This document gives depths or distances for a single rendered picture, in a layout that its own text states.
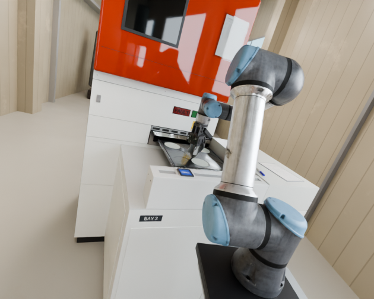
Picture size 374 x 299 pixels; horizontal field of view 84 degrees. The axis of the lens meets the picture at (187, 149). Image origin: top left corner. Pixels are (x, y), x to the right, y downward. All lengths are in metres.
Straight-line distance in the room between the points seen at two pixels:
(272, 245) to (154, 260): 0.59
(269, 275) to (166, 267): 0.56
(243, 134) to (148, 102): 0.85
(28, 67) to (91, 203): 3.21
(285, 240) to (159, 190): 0.44
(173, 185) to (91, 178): 0.78
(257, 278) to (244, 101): 0.46
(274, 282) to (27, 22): 4.33
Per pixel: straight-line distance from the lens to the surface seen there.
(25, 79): 4.47
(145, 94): 1.30
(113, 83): 1.27
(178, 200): 0.85
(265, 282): 0.67
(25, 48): 4.42
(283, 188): 1.13
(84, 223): 1.69
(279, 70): 0.64
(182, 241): 1.01
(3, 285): 1.71
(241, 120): 0.56
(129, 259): 1.00
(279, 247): 0.61
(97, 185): 1.50
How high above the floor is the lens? 1.32
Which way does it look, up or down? 19 degrees down
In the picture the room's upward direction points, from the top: 16 degrees clockwise
